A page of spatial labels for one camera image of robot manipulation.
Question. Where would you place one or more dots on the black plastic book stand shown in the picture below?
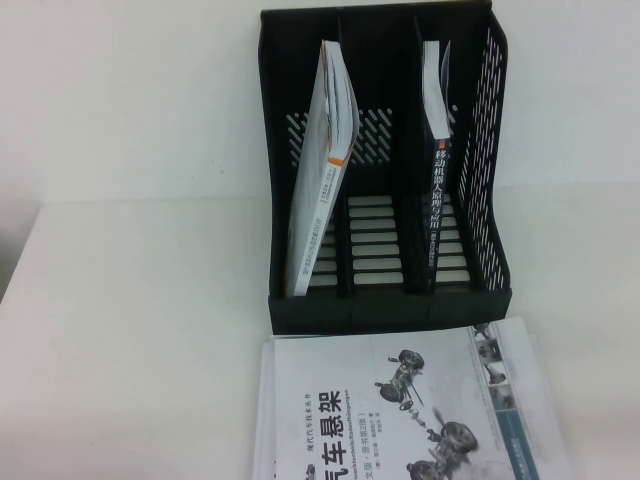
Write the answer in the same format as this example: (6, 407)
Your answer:
(380, 310)

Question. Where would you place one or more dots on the white book with orange stripe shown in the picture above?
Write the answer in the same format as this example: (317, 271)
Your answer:
(315, 200)

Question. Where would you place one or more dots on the white car suspension book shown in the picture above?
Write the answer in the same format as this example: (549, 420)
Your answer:
(350, 360)

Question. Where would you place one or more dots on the dark robot textbook colourful cover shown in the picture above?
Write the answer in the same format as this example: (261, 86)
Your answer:
(442, 200)

